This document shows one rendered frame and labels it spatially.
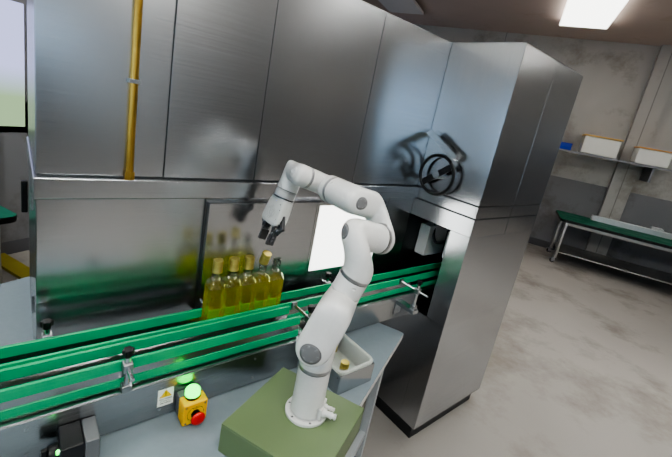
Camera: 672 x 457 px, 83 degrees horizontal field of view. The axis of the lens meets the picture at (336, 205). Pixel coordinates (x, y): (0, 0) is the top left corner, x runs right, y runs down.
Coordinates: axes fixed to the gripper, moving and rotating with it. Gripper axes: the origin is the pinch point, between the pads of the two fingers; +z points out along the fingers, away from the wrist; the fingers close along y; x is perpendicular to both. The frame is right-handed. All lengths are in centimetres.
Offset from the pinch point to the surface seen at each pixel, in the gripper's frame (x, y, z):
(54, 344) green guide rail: -50, -2, 44
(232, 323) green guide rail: -4.1, 6.8, 30.5
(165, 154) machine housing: -37.6, -14.9, -14.4
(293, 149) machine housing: 6.2, -15.2, -32.7
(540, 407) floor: 234, 50, 60
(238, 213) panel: -7.4, -11.8, -3.0
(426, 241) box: 109, -9, -17
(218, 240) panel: -10.7, -11.7, 8.5
